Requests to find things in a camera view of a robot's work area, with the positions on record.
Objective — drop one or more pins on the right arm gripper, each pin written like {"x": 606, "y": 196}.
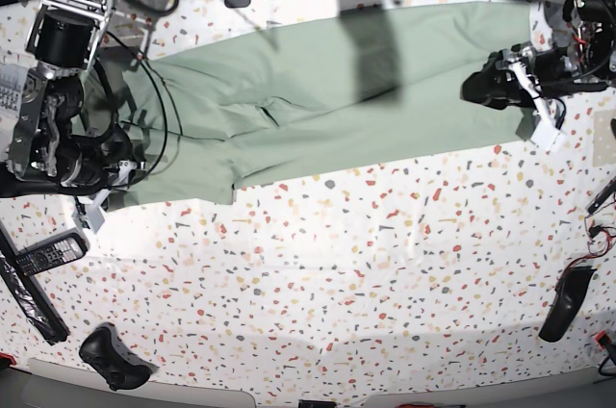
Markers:
{"x": 114, "y": 166}

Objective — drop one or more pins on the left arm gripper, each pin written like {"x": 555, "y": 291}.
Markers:
{"x": 507, "y": 79}

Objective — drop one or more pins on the light green T-shirt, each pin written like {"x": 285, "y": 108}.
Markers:
{"x": 364, "y": 88}

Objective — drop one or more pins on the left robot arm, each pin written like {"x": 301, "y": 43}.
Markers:
{"x": 578, "y": 56}

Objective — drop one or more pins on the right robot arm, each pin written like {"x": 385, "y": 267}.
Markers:
{"x": 60, "y": 132}

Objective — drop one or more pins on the black TV remote control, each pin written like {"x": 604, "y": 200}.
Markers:
{"x": 52, "y": 253}

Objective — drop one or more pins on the beige square pad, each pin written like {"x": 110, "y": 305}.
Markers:
{"x": 603, "y": 139}

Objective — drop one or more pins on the clear plastic parts box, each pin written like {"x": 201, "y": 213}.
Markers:
{"x": 16, "y": 86}

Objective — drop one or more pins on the long black bar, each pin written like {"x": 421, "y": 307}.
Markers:
{"x": 29, "y": 296}

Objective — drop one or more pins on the black game controller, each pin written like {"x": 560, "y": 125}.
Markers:
{"x": 98, "y": 351}

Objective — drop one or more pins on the black curved handheld device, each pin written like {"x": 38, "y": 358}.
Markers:
{"x": 571, "y": 291}

